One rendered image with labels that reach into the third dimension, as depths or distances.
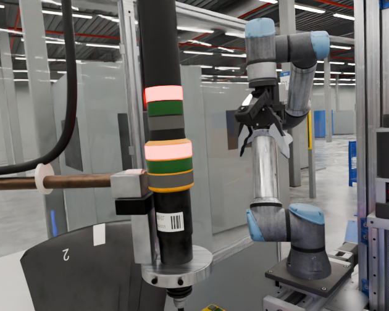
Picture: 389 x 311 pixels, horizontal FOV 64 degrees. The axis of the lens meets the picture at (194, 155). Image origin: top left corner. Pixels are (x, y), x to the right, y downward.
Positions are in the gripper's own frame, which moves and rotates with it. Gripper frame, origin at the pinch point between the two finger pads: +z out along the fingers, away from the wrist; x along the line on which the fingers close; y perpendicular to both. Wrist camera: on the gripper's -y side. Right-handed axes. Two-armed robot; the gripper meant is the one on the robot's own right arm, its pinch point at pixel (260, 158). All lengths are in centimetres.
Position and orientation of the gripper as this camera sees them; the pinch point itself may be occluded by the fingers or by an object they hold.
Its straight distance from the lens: 84.6
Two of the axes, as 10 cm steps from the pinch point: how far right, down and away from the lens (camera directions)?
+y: 7.3, -1.2, 6.8
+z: 0.7, 9.9, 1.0
